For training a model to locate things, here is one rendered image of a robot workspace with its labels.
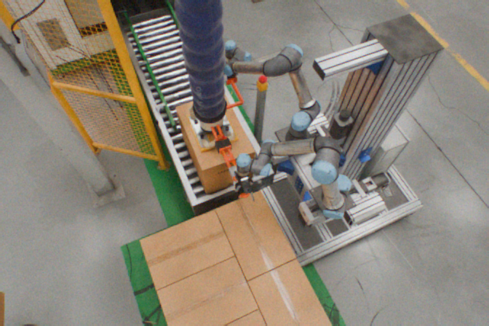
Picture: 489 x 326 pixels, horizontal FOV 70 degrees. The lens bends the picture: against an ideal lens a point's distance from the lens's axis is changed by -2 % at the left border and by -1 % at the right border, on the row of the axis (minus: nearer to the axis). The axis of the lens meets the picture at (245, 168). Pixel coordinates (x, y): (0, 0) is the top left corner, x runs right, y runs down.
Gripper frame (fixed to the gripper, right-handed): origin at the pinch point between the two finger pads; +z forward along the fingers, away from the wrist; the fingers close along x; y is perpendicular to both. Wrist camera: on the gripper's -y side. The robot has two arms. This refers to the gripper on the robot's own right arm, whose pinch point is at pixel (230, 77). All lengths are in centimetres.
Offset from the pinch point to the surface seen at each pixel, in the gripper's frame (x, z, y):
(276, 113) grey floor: 64, 108, -27
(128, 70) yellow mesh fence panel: -69, -27, -7
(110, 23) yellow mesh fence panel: -70, -64, -8
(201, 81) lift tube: -32, -48, 39
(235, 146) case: -16, 13, 51
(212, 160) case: -35, 13, 56
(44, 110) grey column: -127, -21, 0
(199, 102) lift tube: -34, -28, 37
